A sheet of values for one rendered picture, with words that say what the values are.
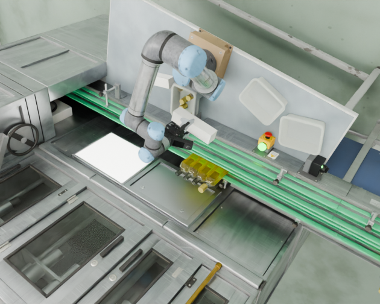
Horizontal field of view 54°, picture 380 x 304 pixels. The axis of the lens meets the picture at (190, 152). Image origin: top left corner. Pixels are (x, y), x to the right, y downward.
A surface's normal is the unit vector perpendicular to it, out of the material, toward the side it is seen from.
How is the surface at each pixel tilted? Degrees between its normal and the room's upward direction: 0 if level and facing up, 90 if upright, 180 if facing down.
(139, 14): 0
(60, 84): 90
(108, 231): 90
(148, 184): 90
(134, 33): 0
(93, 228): 90
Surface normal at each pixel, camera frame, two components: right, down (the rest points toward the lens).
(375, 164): 0.08, -0.78
